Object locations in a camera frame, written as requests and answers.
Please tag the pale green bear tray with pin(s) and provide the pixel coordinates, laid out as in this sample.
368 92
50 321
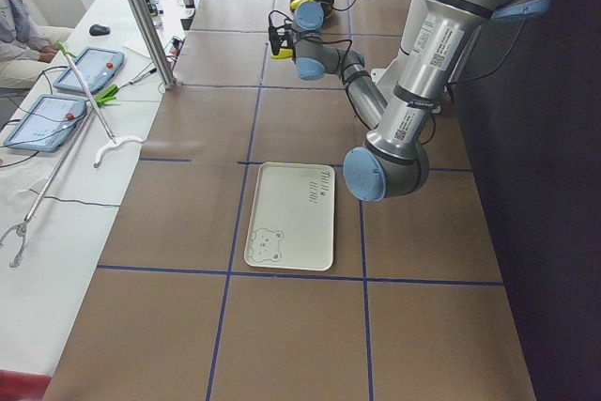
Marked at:
292 218

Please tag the blue teach pendant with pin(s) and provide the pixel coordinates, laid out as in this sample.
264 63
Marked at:
48 123
98 66

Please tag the seated person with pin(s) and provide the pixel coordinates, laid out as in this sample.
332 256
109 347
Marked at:
27 49

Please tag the green handled reach grabber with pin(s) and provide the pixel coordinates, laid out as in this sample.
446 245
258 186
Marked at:
114 141

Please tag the black computer mouse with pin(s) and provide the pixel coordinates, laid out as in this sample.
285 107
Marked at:
98 30

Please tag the aluminium frame post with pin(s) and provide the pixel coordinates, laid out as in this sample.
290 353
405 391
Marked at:
157 50

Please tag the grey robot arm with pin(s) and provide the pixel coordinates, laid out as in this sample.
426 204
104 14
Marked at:
300 38
395 107

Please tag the silver reach grabber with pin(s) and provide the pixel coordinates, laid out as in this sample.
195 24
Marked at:
20 229

